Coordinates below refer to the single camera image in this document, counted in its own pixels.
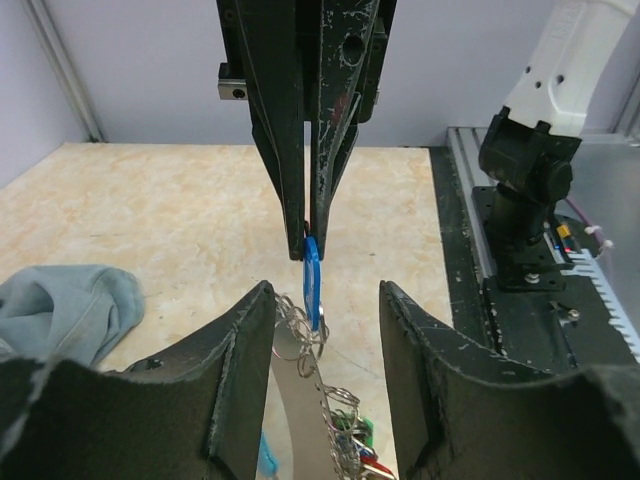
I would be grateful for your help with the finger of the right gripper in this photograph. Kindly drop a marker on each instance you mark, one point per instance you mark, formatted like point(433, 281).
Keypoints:
point(341, 80)
point(267, 35)

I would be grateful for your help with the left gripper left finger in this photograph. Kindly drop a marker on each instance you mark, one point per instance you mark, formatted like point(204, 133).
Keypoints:
point(191, 411)

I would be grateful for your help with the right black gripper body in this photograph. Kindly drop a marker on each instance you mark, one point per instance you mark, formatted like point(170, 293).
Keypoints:
point(232, 81)

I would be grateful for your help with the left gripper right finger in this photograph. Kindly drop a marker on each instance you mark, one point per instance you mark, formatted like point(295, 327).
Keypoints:
point(461, 411)

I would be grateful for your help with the bunch of keys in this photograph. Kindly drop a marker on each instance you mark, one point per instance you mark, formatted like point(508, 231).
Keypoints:
point(329, 439)

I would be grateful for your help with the blue key tag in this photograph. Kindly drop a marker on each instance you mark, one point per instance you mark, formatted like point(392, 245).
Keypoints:
point(312, 282)

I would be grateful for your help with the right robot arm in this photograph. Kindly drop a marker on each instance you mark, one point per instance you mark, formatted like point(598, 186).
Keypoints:
point(531, 141)

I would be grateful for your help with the blue denim shirt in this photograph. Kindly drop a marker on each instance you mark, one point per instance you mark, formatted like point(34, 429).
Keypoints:
point(78, 312)

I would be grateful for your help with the aluminium frame rail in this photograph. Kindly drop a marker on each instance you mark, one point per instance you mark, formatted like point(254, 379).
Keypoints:
point(465, 143)

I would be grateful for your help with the right aluminium corner post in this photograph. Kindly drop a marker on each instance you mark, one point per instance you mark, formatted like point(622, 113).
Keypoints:
point(64, 69)

